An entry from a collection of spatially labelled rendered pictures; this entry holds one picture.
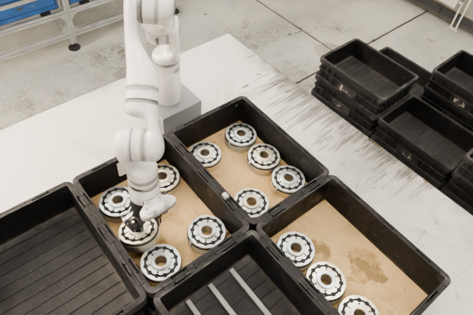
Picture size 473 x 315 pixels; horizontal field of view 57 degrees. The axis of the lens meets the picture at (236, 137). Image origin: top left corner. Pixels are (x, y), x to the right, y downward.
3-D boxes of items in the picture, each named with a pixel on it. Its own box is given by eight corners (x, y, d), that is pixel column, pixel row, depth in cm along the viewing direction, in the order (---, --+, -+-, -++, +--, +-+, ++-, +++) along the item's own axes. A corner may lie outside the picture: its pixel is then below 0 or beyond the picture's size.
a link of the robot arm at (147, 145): (162, 161, 89) (165, 94, 91) (118, 159, 89) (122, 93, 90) (165, 162, 96) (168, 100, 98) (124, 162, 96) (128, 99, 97)
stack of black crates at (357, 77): (301, 120, 251) (319, 56, 218) (335, 99, 266) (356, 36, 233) (356, 163, 232) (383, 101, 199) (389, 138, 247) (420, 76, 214)
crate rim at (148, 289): (71, 184, 118) (70, 178, 116) (166, 137, 132) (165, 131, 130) (150, 301, 98) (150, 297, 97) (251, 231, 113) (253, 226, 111)
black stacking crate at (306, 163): (167, 157, 139) (167, 133, 131) (240, 119, 153) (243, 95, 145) (248, 249, 120) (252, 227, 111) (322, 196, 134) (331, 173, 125)
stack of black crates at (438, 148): (357, 163, 232) (377, 118, 207) (390, 138, 247) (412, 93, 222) (421, 214, 214) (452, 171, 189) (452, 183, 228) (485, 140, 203)
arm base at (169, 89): (149, 96, 158) (146, 58, 146) (168, 85, 163) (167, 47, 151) (167, 110, 154) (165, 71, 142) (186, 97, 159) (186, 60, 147)
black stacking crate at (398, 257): (248, 249, 120) (253, 228, 111) (322, 197, 134) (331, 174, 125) (360, 376, 100) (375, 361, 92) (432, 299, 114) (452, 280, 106)
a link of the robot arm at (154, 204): (144, 224, 99) (142, 208, 95) (120, 191, 105) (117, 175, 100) (178, 204, 103) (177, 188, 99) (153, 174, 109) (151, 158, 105)
